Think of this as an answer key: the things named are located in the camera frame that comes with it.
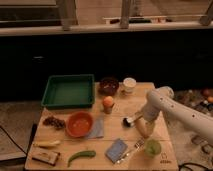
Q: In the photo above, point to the silver fork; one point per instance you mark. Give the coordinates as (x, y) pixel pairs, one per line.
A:
(132, 150)

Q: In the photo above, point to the green cup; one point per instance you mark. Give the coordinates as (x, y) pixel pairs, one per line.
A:
(152, 148)

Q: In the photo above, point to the white cup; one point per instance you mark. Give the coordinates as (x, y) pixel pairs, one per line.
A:
(129, 84)

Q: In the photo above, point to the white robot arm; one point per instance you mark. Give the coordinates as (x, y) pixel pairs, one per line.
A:
(161, 99)

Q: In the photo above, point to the brown rectangular box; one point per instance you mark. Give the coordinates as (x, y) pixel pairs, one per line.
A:
(45, 155)

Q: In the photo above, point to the orange egg on cup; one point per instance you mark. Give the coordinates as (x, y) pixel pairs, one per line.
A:
(108, 103)

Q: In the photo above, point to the black and white brush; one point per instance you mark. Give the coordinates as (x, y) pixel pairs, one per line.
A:
(129, 121)

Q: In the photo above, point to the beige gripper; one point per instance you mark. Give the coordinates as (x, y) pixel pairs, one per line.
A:
(145, 128)

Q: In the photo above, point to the blue grey cloth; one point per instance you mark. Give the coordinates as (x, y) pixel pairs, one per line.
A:
(97, 129)

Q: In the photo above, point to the green chili pepper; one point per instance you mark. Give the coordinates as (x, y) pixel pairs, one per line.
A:
(86, 153)

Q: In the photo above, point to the dark grape bunch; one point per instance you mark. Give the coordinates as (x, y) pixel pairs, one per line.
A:
(58, 124)

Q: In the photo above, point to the red bowl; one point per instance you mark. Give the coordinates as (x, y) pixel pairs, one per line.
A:
(79, 124)

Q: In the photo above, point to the dark maroon bowl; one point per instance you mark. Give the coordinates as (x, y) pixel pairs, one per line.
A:
(108, 86)

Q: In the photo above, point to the green plastic tray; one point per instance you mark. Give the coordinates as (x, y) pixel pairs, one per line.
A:
(69, 91)

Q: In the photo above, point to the yellow banana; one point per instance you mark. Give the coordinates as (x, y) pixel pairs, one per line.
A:
(46, 144)

